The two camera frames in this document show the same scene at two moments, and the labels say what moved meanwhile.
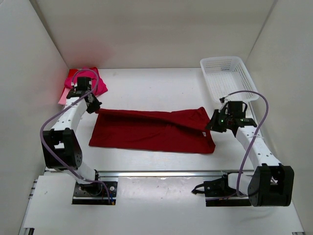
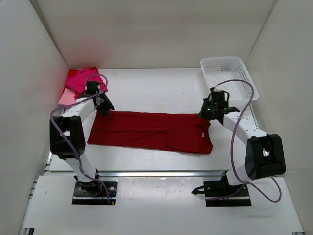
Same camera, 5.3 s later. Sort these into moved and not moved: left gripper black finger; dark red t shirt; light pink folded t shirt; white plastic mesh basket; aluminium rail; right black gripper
Moved: left gripper black finger; right black gripper
Not moved: aluminium rail; light pink folded t shirt; dark red t shirt; white plastic mesh basket
